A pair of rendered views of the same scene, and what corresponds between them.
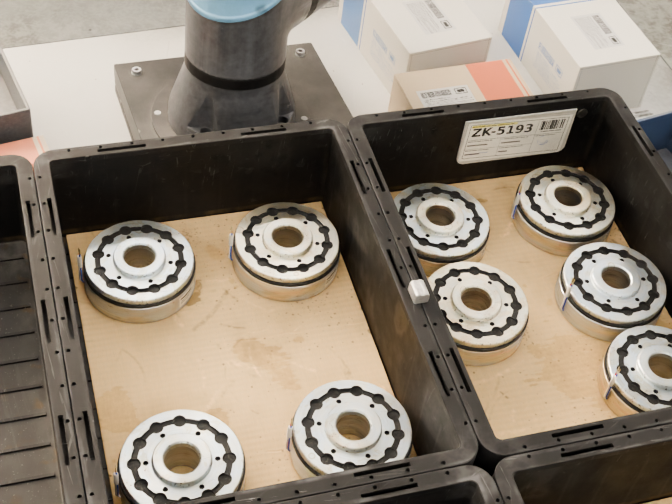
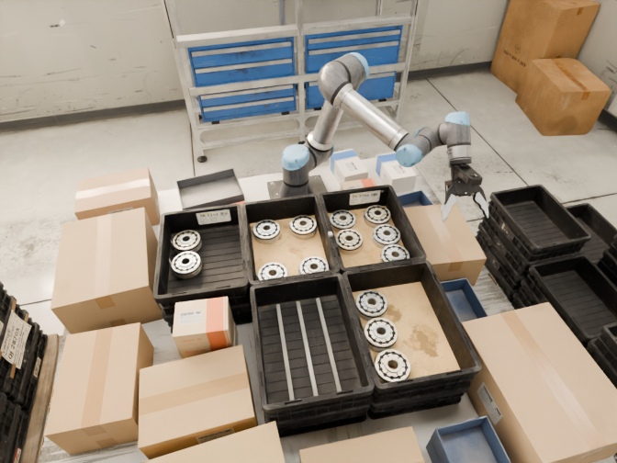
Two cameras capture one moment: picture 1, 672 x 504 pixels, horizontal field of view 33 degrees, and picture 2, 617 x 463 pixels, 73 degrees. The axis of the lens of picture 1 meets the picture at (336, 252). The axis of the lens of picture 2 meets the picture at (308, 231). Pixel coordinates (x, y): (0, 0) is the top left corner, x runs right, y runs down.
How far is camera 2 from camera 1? 0.53 m
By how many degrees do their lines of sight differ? 9
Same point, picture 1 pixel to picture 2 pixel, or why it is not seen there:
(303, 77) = (316, 184)
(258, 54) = (300, 178)
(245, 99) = (297, 189)
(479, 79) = (364, 183)
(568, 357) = (373, 253)
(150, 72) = (275, 184)
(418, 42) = (347, 174)
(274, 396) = (297, 261)
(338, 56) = (328, 178)
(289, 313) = (303, 242)
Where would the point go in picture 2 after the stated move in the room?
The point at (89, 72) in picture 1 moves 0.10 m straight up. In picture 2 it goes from (261, 184) to (259, 167)
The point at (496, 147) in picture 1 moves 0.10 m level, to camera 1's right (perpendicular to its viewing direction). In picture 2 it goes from (359, 200) to (385, 204)
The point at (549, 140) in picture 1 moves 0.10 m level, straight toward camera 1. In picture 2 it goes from (374, 198) to (365, 214)
